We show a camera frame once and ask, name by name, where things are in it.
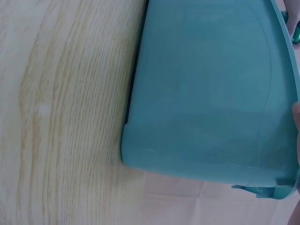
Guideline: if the person's right hand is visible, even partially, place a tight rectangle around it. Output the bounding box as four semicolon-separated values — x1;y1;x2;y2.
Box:
284;0;300;225

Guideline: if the teal plastic container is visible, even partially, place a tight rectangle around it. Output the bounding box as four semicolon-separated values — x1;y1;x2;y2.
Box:
120;0;300;199

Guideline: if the dark green shiny object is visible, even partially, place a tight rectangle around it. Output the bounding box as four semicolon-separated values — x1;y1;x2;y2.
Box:
291;22;300;44

